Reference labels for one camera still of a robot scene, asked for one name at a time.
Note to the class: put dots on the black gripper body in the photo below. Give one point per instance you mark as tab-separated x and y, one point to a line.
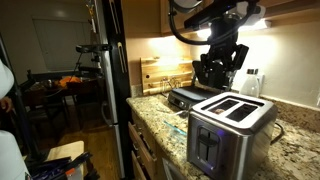
224	50

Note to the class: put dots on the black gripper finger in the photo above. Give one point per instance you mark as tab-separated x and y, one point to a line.
209	75
225	80

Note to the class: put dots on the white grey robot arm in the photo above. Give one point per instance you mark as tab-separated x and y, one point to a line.
246	12

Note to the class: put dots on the stainless steel two-slot toaster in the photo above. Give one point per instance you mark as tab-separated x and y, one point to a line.
231	145

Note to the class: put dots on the clear plastic water bottle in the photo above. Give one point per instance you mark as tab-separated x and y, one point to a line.
244	88

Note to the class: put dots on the black panini grill press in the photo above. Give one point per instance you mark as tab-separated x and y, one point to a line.
186	97

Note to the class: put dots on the under-cabinet light strip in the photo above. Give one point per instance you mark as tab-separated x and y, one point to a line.
261	24

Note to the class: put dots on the wooden cutting board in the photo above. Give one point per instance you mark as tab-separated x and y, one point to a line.
163	74

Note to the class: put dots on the wooden upper cabinets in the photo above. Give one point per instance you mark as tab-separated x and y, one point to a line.
278	12

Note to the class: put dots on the stainless steel refrigerator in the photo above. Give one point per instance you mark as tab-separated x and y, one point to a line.
116	72

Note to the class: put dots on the wooden lower cabinet drawers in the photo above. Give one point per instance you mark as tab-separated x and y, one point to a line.
149	159

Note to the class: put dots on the light wooden stool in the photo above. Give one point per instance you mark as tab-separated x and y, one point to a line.
71	150

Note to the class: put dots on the dark dining table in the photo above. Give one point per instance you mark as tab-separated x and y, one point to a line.
46	102

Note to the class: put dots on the black camera on stand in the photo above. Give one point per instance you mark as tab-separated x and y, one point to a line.
97	50

